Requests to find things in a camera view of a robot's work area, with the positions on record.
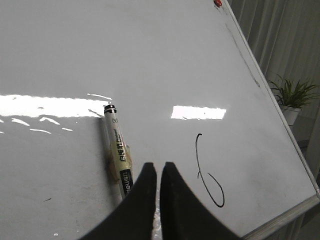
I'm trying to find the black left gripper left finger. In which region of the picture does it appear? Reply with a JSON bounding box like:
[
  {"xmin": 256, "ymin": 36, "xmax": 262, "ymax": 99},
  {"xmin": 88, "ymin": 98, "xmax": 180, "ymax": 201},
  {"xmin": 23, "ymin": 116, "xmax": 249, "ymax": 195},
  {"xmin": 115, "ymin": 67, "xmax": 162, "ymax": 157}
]
[{"xmin": 81, "ymin": 162, "xmax": 157, "ymax": 240}]

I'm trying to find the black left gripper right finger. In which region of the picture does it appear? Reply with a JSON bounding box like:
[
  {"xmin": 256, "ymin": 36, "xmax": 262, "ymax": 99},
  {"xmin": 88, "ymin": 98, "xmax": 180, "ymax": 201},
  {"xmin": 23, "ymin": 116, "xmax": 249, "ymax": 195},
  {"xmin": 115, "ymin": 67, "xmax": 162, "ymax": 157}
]
[{"xmin": 159, "ymin": 162, "xmax": 240, "ymax": 240}]

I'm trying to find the white deli whiteboard marker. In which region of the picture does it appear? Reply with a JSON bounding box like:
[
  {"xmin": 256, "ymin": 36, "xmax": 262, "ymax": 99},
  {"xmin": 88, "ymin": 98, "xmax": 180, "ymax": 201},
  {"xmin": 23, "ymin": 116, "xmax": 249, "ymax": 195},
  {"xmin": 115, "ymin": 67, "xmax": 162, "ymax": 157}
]
[{"xmin": 104, "ymin": 104, "xmax": 134, "ymax": 198}]

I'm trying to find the potted green plant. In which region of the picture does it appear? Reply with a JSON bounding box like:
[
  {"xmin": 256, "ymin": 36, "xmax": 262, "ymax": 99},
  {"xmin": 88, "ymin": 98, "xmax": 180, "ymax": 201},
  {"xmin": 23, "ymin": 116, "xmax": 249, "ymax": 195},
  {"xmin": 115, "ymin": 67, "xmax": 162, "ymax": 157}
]
[{"xmin": 267, "ymin": 74, "xmax": 320, "ymax": 129}]

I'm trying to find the red round magnet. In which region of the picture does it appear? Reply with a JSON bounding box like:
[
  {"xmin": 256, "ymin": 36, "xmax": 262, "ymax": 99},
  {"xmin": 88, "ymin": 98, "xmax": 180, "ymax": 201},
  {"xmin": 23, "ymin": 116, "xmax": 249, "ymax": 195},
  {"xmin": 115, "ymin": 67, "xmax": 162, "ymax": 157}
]
[{"xmin": 213, "ymin": 0, "xmax": 223, "ymax": 8}]

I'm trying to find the white whiteboard with aluminium frame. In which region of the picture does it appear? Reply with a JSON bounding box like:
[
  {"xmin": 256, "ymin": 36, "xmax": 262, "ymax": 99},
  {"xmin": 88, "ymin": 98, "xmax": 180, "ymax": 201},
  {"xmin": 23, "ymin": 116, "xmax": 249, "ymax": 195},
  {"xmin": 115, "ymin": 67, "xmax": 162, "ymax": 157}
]
[{"xmin": 0, "ymin": 0, "xmax": 320, "ymax": 240}]

